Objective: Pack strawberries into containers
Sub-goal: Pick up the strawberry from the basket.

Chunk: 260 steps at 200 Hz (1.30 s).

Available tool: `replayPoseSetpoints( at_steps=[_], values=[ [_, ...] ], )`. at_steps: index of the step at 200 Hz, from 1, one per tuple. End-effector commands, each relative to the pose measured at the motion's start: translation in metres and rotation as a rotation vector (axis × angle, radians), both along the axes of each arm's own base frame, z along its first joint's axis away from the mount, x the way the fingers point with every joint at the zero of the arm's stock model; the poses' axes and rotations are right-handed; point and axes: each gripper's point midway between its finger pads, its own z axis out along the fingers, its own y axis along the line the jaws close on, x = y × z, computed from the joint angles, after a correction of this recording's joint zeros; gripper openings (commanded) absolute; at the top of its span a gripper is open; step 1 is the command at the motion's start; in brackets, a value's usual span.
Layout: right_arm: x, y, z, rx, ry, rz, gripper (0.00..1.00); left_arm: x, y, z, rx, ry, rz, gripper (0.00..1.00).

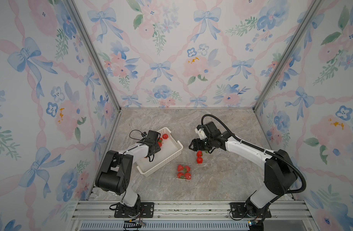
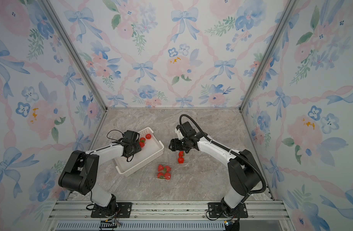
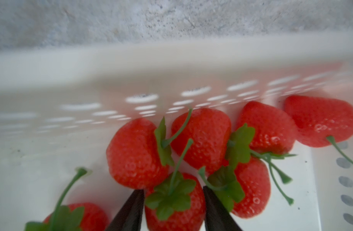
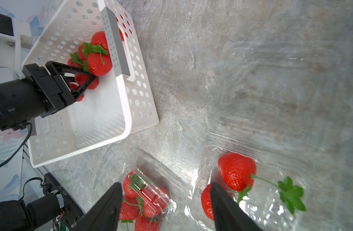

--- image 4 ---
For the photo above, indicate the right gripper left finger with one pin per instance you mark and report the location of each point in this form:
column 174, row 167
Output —
column 104, row 215

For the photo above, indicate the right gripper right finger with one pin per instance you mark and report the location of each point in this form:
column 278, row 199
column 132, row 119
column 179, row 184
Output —
column 228, row 216

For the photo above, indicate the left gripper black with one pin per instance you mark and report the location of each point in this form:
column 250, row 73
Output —
column 53, row 87

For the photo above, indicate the strawberry front with stem down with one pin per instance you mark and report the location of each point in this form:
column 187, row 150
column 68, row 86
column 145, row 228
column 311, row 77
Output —
column 130, row 208

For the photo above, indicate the clear plastic clamshell container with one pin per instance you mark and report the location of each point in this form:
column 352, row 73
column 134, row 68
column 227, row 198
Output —
column 129, row 225

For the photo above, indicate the strawberry lone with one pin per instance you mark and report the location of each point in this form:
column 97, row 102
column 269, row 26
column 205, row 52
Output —
column 239, row 173

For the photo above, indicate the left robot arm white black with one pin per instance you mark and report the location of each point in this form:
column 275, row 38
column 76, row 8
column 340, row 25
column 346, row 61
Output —
column 19, row 104

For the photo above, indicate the strawberry centre cluster right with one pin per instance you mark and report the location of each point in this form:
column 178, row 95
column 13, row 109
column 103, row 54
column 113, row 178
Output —
column 81, row 79

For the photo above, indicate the strawberry row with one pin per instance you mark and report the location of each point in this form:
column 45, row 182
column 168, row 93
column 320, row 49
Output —
column 75, row 61
column 82, row 53

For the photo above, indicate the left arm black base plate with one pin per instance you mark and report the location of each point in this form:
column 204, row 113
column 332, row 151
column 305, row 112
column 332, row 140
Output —
column 70, row 212

